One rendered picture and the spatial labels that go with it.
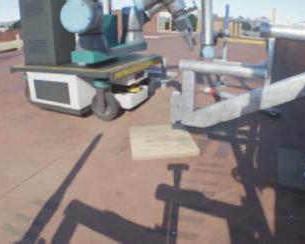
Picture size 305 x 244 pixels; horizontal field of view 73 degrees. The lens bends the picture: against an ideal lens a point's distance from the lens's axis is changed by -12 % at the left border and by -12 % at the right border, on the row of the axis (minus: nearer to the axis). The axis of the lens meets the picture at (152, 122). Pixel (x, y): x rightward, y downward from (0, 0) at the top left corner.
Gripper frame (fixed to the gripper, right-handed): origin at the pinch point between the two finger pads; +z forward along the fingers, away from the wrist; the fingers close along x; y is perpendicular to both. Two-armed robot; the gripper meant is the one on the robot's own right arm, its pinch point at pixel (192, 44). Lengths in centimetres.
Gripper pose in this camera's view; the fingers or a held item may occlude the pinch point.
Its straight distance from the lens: 115.8
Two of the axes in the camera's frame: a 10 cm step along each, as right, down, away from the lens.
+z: 4.2, 8.3, 3.7
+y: -8.7, 2.5, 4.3
